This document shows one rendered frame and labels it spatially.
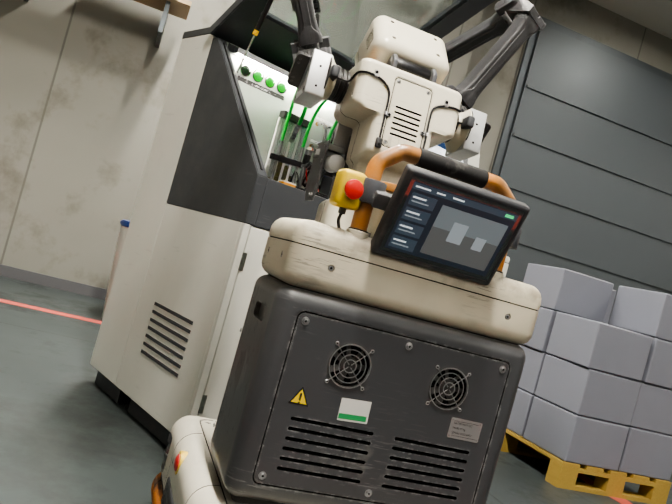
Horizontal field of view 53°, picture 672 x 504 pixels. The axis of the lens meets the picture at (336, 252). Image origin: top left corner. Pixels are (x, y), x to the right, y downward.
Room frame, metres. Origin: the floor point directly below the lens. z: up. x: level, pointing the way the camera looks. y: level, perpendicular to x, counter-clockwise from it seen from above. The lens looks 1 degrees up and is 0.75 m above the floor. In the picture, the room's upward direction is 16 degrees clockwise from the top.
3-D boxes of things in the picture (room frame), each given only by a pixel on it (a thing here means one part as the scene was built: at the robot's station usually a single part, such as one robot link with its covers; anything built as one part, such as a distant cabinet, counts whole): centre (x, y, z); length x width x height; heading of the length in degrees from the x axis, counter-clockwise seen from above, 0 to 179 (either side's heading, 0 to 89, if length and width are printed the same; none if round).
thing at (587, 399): (3.79, -1.46, 0.52); 1.05 x 0.70 x 1.04; 20
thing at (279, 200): (2.35, 0.05, 0.87); 0.62 x 0.04 x 0.16; 130
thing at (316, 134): (2.89, 0.19, 1.20); 0.13 x 0.03 x 0.31; 130
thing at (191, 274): (2.56, 0.22, 0.39); 0.70 x 0.58 x 0.79; 130
